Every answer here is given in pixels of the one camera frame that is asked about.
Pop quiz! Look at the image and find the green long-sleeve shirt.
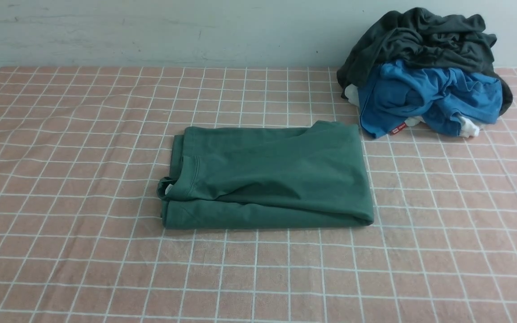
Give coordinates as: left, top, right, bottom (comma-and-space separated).
157, 121, 375, 230

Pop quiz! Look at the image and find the blue crumpled garment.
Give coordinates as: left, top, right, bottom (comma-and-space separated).
358, 60, 505, 138

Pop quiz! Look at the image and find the dark grey crumpled garment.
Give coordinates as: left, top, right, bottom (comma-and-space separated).
336, 7, 499, 89

